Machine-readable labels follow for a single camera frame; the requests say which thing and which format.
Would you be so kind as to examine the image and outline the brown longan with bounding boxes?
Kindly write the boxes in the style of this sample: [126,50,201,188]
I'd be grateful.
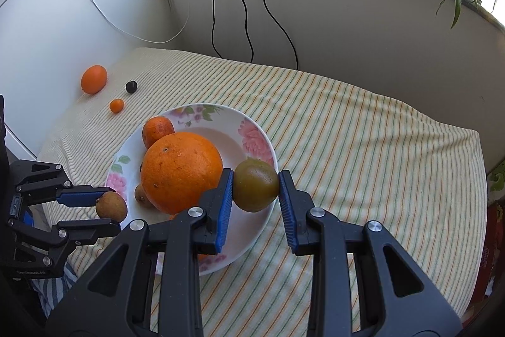
[95,192,128,222]
[134,184,155,209]

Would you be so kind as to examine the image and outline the small kumquat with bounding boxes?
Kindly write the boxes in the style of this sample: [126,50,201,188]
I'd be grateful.
[109,98,125,114]

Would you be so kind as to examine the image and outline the large orange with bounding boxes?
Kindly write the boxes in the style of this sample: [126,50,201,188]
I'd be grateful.
[140,132,223,215]

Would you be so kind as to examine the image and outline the tangerine edge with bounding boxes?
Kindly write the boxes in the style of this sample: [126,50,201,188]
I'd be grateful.
[142,116,175,149]

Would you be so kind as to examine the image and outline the smooth oval orange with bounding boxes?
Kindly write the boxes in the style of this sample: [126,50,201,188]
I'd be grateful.
[80,65,108,95]

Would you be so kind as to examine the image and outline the dark plum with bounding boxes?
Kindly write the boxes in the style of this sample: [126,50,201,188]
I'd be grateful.
[125,80,138,94]

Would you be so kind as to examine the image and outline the green brown kiwi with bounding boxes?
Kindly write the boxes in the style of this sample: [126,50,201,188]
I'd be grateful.
[233,158,279,213]

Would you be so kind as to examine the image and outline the white floral plate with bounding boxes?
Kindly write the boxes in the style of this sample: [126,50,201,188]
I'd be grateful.
[104,102,280,277]

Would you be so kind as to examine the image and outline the tangerine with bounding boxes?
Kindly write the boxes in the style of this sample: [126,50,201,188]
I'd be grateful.
[169,214,210,264]

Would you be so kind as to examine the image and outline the striped tablecloth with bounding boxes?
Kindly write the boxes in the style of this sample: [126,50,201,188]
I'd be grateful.
[39,48,487,314]

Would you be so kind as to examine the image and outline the green snack bag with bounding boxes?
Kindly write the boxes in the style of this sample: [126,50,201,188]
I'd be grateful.
[487,165,504,205]

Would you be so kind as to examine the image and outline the black cable middle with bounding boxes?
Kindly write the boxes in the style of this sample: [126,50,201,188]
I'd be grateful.
[229,0,255,65]

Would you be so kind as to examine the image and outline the black cable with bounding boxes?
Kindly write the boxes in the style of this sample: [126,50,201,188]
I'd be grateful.
[211,0,230,60]
[229,0,255,65]
[257,0,300,71]

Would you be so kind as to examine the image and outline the black cable left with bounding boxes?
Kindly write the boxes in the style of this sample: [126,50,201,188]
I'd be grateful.
[211,0,230,60]

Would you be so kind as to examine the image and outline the black cable right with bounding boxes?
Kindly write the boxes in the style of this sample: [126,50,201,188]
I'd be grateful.
[257,0,300,71]

